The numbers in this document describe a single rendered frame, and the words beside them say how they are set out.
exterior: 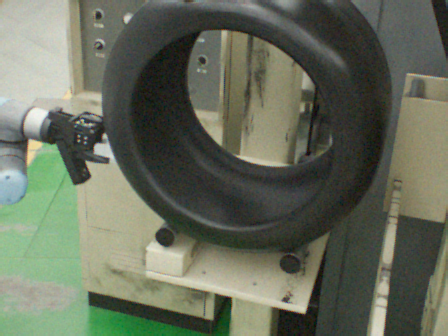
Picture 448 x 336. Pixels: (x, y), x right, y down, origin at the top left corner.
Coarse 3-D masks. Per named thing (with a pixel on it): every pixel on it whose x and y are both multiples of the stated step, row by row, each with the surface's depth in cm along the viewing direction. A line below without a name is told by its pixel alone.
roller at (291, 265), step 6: (300, 246) 128; (306, 246) 131; (288, 252) 126; (294, 252) 126; (300, 252) 127; (282, 258) 125; (288, 258) 124; (294, 258) 124; (300, 258) 126; (282, 264) 125; (288, 264) 125; (294, 264) 125; (300, 264) 125; (288, 270) 126; (294, 270) 125
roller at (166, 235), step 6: (162, 228) 131; (168, 228) 131; (174, 228) 132; (156, 234) 131; (162, 234) 130; (168, 234) 130; (174, 234) 131; (156, 240) 131; (162, 240) 131; (168, 240) 131; (174, 240) 131; (168, 246) 132
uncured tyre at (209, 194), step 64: (192, 0) 106; (256, 0) 104; (320, 0) 107; (128, 64) 114; (320, 64) 104; (384, 64) 120; (128, 128) 118; (192, 128) 147; (384, 128) 112; (192, 192) 142; (256, 192) 147; (320, 192) 113
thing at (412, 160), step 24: (408, 96) 150; (432, 96) 153; (408, 120) 138; (432, 120) 136; (408, 144) 140; (432, 144) 138; (408, 168) 142; (432, 168) 141; (408, 192) 145; (432, 192) 143; (408, 216) 147; (432, 216) 145
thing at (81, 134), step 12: (60, 108) 137; (48, 120) 135; (60, 120) 135; (72, 120) 133; (84, 120) 136; (96, 120) 136; (48, 132) 135; (60, 132) 136; (72, 132) 133; (84, 132) 133; (96, 132) 136; (72, 144) 134; (84, 144) 135
